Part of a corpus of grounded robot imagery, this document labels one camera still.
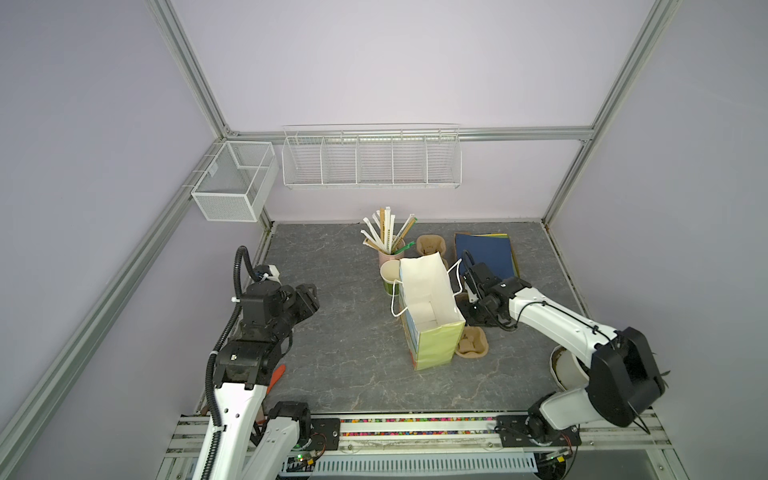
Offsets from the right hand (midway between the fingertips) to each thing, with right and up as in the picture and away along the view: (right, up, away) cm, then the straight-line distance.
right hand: (466, 320), depth 86 cm
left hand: (-42, +10, -15) cm, 46 cm away
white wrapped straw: (-23, +28, +13) cm, 39 cm away
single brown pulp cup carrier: (+2, -7, +2) cm, 8 cm away
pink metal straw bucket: (-25, +18, +13) cm, 33 cm away
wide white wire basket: (-29, +52, +13) cm, 61 cm away
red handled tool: (-54, -14, -4) cm, 56 cm away
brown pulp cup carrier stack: (-8, +23, +25) cm, 35 cm away
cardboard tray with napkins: (+16, +21, +22) cm, 34 cm away
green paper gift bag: (-9, -3, +7) cm, 11 cm away
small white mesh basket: (-75, +44, +15) cm, 89 cm away
